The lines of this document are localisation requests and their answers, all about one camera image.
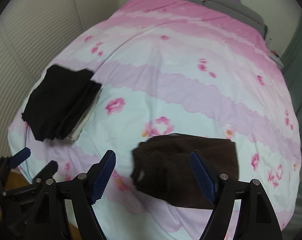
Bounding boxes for dark brown corduroy pants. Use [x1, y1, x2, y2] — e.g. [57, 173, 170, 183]
[131, 134, 239, 209]

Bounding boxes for white folded garment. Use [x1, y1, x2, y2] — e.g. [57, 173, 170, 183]
[66, 90, 102, 141]

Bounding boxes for black folded garment stack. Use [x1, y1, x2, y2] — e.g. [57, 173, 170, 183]
[22, 64, 102, 141]

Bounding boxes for white louvered wardrobe door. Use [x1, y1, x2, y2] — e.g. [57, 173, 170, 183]
[0, 0, 117, 157]

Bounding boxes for pink floral bed sheet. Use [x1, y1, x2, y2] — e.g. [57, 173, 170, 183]
[8, 0, 301, 239]

